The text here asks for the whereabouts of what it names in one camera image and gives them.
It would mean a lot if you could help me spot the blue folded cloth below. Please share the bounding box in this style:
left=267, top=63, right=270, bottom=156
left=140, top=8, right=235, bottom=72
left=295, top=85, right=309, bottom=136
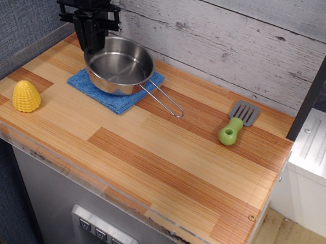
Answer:
left=63, top=61, right=166, bottom=120

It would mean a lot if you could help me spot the white ribbed box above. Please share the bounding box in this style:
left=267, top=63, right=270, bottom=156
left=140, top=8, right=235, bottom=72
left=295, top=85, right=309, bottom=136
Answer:
left=270, top=109, right=326, bottom=238

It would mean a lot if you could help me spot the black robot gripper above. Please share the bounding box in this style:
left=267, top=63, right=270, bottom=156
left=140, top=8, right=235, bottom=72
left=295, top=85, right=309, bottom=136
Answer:
left=57, top=0, right=121, bottom=54

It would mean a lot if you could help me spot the yellow toy corn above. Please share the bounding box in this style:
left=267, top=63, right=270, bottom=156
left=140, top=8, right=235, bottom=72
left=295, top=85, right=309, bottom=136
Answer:
left=12, top=80, right=42, bottom=113

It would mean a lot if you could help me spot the silver dispenser panel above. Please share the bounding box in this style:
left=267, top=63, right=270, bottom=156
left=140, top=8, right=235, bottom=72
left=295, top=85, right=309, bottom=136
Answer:
left=71, top=204, right=139, bottom=244

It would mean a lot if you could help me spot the stainless steel pot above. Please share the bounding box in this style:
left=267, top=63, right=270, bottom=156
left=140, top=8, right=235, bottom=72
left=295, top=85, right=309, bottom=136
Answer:
left=84, top=36, right=185, bottom=118

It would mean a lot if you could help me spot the green handled grey spatula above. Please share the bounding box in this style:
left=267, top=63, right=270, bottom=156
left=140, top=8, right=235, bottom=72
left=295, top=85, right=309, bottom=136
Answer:
left=218, top=100, right=260, bottom=146

